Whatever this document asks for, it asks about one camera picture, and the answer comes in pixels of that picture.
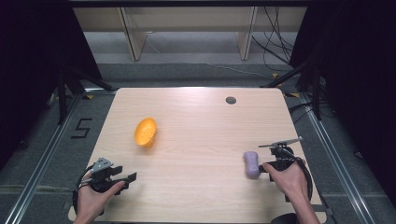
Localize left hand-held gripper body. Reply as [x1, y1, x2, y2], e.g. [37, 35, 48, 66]
[90, 157, 131, 196]

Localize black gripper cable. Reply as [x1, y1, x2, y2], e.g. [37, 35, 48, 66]
[72, 163, 106, 217]
[281, 148, 314, 203]

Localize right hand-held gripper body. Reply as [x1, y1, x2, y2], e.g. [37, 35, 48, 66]
[258, 136, 304, 175]

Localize bundle of black cables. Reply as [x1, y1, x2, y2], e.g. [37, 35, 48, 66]
[250, 6, 296, 73]

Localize black floor cables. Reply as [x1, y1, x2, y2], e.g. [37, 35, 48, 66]
[287, 100, 335, 125]

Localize black metal stand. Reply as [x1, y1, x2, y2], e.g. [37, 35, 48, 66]
[261, 58, 323, 121]
[56, 65, 117, 126]

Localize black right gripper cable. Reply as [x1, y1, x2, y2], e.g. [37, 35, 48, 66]
[281, 148, 314, 203]

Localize black round object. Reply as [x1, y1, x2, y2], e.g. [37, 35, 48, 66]
[270, 212, 299, 224]

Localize white desk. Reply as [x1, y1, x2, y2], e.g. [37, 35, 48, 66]
[72, 6, 308, 62]

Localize black curtain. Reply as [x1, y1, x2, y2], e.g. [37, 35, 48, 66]
[0, 0, 103, 171]
[289, 0, 396, 217]

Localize person's left hand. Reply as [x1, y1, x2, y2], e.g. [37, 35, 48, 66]
[76, 180, 126, 220]

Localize aluminium floor rail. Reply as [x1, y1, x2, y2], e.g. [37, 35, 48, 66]
[298, 92, 376, 224]
[4, 87, 119, 224]

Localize person's right hand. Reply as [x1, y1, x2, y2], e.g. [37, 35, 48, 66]
[262, 159, 308, 203]

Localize purple toy eggplant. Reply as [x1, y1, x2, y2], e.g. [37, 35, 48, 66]
[243, 150, 262, 180]

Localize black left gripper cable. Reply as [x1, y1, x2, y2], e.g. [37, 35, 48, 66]
[72, 163, 106, 217]

